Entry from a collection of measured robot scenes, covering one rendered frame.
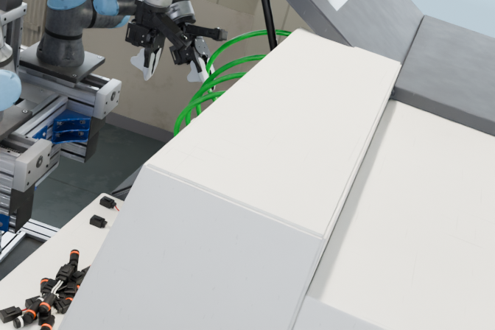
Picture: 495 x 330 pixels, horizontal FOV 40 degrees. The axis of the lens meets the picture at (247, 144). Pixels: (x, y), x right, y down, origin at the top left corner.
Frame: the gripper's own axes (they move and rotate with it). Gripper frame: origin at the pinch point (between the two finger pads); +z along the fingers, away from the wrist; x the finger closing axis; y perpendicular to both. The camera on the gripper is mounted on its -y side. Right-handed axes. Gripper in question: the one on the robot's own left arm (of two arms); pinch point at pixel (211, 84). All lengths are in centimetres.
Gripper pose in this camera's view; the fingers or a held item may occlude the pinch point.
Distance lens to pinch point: 187.9
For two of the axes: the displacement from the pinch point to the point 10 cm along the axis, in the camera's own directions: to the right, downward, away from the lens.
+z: 3.2, 9.4, -0.5
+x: -4.3, 1.0, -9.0
